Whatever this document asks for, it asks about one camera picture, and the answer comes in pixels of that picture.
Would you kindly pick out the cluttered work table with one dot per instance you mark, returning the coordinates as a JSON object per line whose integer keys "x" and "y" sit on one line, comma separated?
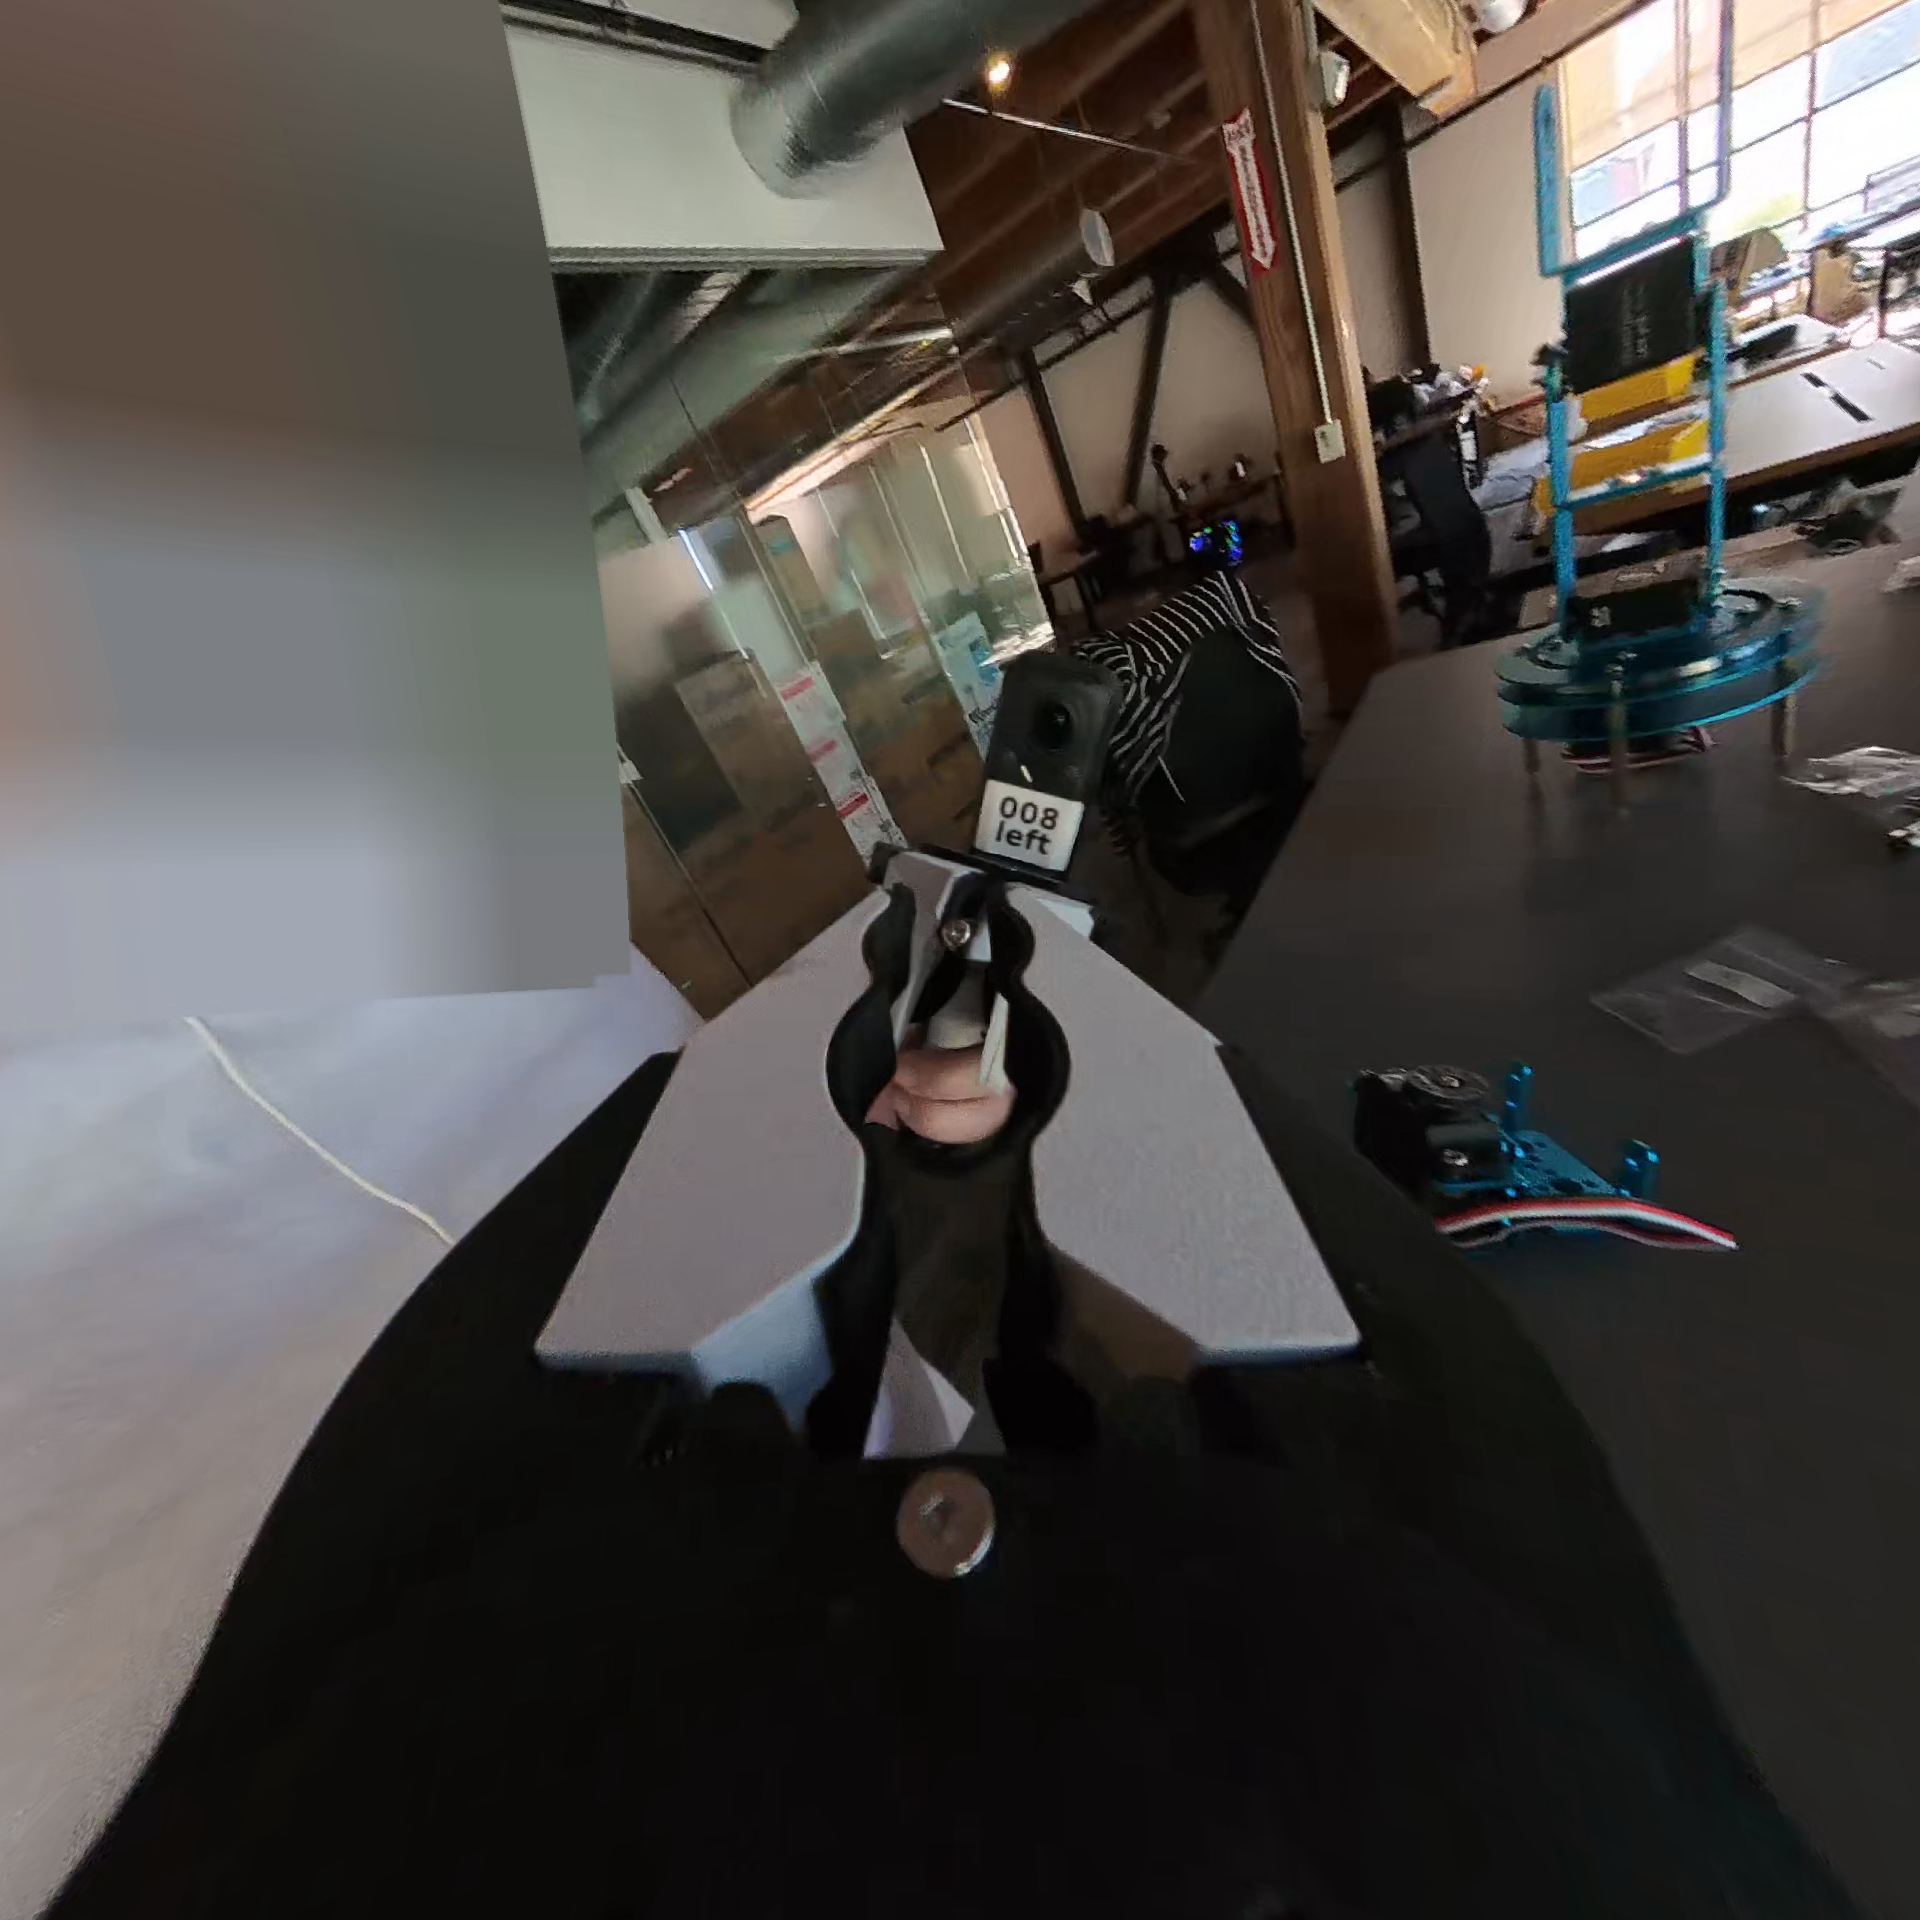
{"x": 1818, "y": 436}

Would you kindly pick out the person's left hand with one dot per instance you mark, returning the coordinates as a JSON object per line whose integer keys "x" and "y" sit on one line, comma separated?
{"x": 935, "y": 1113}

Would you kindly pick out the wooden support post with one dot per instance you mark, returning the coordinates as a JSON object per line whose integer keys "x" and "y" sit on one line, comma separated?
{"x": 1317, "y": 446}

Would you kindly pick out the dark desk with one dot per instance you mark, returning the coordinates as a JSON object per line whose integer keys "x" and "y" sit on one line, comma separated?
{"x": 1653, "y": 1430}

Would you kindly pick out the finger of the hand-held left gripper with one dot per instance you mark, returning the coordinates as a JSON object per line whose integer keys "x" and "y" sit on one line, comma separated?
{"x": 997, "y": 1043}
{"x": 905, "y": 1008}

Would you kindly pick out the black office chair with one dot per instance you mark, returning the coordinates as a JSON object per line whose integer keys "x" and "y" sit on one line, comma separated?
{"x": 1430, "y": 526}

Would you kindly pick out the red white hanging banner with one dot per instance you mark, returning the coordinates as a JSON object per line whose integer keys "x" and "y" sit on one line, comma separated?
{"x": 1252, "y": 196}

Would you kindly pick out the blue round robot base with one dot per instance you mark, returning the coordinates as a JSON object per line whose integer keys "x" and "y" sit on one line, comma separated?
{"x": 1653, "y": 676}

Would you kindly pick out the silver air duct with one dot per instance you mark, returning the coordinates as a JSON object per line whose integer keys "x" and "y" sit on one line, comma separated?
{"x": 837, "y": 102}

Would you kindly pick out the flat clear bag with nuts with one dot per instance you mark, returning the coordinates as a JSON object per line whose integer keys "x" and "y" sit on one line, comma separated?
{"x": 1699, "y": 1000}

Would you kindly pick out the large glass window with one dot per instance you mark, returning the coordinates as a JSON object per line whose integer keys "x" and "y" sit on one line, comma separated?
{"x": 1847, "y": 89}

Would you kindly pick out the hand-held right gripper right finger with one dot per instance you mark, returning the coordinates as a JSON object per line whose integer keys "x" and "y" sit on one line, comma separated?
{"x": 1183, "y": 1199}

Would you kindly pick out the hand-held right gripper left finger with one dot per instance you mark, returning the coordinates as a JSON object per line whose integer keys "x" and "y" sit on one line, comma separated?
{"x": 703, "y": 1199}

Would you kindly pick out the blue metal servo bracket assembly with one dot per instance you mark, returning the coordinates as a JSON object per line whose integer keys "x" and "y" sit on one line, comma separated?
{"x": 1441, "y": 1137}

